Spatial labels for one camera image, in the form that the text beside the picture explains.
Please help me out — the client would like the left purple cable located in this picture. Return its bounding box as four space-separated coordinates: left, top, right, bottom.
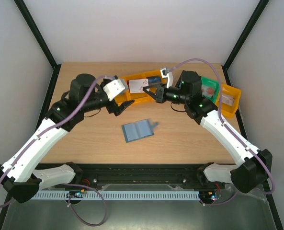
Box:
0 74 109 226

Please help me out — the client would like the yellow bin left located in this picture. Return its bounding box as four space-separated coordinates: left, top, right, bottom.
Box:
114 92 127 105

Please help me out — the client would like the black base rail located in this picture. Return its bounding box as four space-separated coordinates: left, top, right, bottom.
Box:
12 163 269 190

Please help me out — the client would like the red circle card stack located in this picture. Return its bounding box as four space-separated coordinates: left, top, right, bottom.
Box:
202 85 216 98

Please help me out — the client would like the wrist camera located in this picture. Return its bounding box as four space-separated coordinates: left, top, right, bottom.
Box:
103 79 128 101
160 68 173 88

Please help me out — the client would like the blue card stack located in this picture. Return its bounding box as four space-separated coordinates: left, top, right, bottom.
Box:
147 76 161 84

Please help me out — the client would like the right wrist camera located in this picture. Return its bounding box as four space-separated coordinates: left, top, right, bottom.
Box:
160 68 173 88

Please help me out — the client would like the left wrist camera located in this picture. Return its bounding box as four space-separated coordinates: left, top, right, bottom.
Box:
103 79 128 101

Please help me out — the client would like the green plastic bin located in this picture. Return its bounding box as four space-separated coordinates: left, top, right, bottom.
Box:
201 77 219 103

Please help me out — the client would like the yellow bin right group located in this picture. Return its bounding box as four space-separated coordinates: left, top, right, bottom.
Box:
221 84 242 118

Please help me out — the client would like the blue card holder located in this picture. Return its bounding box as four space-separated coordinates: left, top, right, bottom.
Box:
122 119 159 143

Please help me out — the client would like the black corner frame post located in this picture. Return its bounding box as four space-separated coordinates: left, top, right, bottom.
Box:
222 0 269 72

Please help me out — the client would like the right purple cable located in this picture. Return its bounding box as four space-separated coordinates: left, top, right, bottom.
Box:
167 57 276 207

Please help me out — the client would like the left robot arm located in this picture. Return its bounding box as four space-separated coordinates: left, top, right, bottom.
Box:
0 73 133 203

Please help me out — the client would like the white slotted cable duct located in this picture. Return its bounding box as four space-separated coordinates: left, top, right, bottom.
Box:
32 190 200 201

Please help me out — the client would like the purple cable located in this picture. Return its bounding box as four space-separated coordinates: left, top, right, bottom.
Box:
0 74 109 226
167 57 276 207

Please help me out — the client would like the black left frame post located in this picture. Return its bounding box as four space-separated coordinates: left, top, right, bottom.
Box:
13 0 61 70

